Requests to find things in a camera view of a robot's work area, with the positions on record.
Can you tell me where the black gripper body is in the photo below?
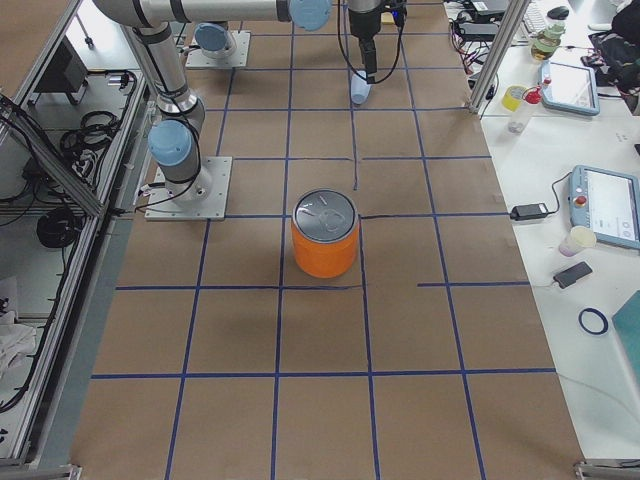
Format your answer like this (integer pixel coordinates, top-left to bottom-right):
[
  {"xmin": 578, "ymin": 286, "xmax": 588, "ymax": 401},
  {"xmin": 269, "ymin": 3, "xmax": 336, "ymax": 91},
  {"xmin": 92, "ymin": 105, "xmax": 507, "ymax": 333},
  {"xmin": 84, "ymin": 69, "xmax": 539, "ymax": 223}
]
[{"xmin": 347, "ymin": 0, "xmax": 381, "ymax": 75}]

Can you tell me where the light blue plastic cup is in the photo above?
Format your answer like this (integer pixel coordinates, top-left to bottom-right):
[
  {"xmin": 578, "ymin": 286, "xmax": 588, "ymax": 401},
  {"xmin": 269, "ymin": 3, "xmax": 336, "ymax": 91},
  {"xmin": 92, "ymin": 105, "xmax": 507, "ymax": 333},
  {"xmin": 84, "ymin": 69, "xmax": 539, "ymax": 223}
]
[{"xmin": 350, "ymin": 71, "xmax": 371, "ymax": 105}]

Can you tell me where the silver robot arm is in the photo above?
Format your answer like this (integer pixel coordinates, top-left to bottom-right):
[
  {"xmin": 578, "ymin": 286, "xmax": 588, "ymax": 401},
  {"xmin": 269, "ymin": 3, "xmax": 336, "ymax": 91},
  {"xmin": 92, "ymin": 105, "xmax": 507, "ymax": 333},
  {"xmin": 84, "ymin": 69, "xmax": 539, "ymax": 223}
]
[
  {"xmin": 94, "ymin": 1, "xmax": 332, "ymax": 125},
  {"xmin": 194, "ymin": 22, "xmax": 237, "ymax": 58}
]

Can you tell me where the white paper cup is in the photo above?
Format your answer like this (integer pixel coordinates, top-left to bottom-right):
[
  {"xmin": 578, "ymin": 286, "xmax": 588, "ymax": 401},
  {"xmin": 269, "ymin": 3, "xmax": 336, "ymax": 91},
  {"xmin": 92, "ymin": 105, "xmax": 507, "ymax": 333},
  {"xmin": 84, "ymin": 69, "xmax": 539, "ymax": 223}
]
[{"xmin": 558, "ymin": 225, "xmax": 597, "ymax": 257}]

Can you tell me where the yellow tape roll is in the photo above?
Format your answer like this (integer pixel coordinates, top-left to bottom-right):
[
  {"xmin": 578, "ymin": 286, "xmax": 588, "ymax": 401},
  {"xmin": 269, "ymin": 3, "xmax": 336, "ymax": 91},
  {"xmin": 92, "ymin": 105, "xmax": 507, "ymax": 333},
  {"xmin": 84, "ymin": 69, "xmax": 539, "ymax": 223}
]
[{"xmin": 501, "ymin": 85, "xmax": 527, "ymax": 112}]

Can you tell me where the orange can-shaped container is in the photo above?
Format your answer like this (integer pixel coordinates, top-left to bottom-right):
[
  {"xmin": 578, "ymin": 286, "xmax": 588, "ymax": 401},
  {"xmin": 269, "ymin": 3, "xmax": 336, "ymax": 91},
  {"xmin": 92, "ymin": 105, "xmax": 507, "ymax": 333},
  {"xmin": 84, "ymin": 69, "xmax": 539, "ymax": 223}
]
[{"xmin": 291, "ymin": 189, "xmax": 359, "ymax": 279}]

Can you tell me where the glass jar with lid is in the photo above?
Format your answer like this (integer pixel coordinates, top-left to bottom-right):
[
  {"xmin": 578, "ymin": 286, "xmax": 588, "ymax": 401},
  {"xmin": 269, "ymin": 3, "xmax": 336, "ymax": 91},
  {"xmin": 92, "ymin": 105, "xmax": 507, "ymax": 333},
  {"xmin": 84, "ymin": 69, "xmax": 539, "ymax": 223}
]
[{"xmin": 530, "ymin": 24, "xmax": 565, "ymax": 61}]

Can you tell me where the far blue teach pendant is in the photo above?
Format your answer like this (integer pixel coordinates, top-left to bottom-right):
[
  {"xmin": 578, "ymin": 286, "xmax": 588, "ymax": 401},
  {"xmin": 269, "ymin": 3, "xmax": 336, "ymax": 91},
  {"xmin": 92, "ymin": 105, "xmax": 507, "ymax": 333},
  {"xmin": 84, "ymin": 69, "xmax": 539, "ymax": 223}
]
[{"xmin": 539, "ymin": 60, "xmax": 600, "ymax": 116}]

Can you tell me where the blue teach pendant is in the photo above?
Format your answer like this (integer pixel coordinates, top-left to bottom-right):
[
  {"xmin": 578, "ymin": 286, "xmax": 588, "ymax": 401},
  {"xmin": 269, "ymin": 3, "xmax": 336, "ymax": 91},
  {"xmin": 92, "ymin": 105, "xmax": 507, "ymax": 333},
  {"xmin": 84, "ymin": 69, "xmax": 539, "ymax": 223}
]
[
  {"xmin": 568, "ymin": 165, "xmax": 639, "ymax": 250},
  {"xmin": 539, "ymin": 60, "xmax": 600, "ymax": 116}
]

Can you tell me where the black power adapter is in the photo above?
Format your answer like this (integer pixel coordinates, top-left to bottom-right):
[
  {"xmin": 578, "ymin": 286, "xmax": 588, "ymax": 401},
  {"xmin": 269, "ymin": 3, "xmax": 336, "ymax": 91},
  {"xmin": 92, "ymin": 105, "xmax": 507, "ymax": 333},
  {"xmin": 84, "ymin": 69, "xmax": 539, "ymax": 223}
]
[{"xmin": 509, "ymin": 203, "xmax": 550, "ymax": 221}]

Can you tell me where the near blue teach pendant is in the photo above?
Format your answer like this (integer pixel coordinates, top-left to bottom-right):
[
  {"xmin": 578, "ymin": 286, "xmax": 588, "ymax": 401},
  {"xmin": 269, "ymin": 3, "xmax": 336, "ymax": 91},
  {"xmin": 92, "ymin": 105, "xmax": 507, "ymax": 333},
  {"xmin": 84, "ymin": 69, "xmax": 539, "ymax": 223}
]
[{"xmin": 568, "ymin": 165, "xmax": 639, "ymax": 250}]

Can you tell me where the black smartphone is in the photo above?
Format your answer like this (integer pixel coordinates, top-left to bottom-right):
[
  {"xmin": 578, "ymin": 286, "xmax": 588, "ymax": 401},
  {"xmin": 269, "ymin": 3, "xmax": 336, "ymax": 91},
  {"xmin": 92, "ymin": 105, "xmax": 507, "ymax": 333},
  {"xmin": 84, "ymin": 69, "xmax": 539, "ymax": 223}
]
[{"xmin": 553, "ymin": 261, "xmax": 593, "ymax": 289}]

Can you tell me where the teal box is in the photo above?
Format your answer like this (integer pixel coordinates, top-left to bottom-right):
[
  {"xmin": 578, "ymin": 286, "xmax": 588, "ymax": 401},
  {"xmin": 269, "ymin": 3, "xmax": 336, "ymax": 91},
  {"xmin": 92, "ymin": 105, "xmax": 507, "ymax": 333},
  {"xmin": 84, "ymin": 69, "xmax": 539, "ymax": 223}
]
[{"xmin": 613, "ymin": 290, "xmax": 640, "ymax": 381}]

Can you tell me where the white crumpled cloth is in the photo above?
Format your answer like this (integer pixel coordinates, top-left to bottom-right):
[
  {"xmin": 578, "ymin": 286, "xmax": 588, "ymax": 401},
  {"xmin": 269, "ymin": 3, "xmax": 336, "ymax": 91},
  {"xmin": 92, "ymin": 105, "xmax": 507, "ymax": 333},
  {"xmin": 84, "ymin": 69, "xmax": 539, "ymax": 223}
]
[{"xmin": 1, "ymin": 310, "xmax": 37, "ymax": 375}]

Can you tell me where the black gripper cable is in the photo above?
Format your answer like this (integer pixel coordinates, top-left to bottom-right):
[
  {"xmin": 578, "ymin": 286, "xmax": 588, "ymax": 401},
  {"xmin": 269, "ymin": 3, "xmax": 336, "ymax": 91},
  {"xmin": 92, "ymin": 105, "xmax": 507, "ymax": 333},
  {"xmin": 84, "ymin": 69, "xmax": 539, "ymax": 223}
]
[{"xmin": 337, "ymin": 4, "xmax": 407, "ymax": 85}]

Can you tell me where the aluminium frame post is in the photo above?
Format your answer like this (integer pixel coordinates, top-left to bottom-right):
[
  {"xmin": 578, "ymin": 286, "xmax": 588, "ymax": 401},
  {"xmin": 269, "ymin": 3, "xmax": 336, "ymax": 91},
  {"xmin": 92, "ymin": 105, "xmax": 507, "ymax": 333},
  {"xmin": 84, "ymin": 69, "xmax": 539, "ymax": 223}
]
[{"xmin": 467, "ymin": 0, "xmax": 529, "ymax": 113}]

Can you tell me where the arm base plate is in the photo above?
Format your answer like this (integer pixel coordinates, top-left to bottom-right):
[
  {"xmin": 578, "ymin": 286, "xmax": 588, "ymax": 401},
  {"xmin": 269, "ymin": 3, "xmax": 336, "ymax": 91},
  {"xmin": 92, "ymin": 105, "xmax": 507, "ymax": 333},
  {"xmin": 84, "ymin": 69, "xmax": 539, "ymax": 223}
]
[
  {"xmin": 186, "ymin": 30, "xmax": 251, "ymax": 70},
  {"xmin": 144, "ymin": 156, "xmax": 232, "ymax": 221}
]

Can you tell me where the blue tape ring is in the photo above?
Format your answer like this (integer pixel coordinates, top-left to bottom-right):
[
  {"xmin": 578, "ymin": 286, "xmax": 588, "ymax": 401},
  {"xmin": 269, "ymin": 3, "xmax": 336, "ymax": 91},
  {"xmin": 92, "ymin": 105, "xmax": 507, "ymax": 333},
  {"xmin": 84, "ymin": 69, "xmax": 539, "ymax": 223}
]
[{"xmin": 578, "ymin": 308, "xmax": 609, "ymax": 336}]

